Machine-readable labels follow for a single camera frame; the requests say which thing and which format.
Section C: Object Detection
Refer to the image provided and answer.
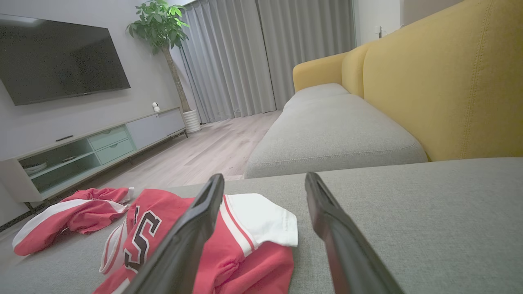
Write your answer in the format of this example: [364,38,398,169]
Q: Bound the grey pleated curtain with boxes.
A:
[170,0,277,124]
[257,0,357,111]

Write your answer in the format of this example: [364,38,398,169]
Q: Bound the white green TV cabinet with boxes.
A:
[0,107,188,203]

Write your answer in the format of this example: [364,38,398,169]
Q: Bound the white ribbed plant pot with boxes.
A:
[183,109,202,134]

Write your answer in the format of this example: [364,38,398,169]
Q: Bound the red white basketball jersey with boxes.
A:
[93,189,299,294]

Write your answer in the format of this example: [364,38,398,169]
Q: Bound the yellow and grey sofa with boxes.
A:
[0,157,523,294]

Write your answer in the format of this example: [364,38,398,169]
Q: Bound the yellow sofa backrest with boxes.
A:
[293,0,523,162]

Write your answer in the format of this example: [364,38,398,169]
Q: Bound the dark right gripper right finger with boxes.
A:
[304,172,405,294]

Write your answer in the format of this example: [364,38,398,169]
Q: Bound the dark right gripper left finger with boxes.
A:
[123,174,225,294]

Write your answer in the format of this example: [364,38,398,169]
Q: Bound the grey sofa seat cushion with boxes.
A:
[244,94,428,179]
[283,83,351,110]

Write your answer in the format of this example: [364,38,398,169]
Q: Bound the green leafy indoor tree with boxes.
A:
[126,0,191,113]

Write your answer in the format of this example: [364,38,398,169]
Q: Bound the black flat screen television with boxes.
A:
[0,13,131,106]

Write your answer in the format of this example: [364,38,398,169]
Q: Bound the pale green cabinet drawer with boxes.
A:
[88,126,130,150]
[95,139,136,165]

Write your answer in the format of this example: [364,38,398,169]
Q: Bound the red white basketball shorts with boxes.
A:
[12,187,134,256]

